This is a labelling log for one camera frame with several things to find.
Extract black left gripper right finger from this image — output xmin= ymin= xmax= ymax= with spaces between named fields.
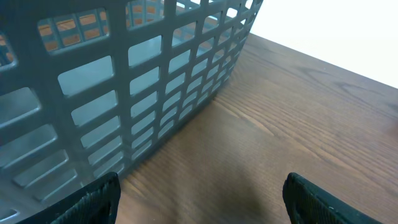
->
xmin=282 ymin=172 xmax=379 ymax=224

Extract grey plastic shopping basket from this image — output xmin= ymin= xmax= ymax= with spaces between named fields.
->
xmin=1 ymin=0 xmax=262 ymax=223

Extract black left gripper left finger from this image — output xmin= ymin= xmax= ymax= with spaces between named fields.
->
xmin=18 ymin=172 xmax=121 ymax=224

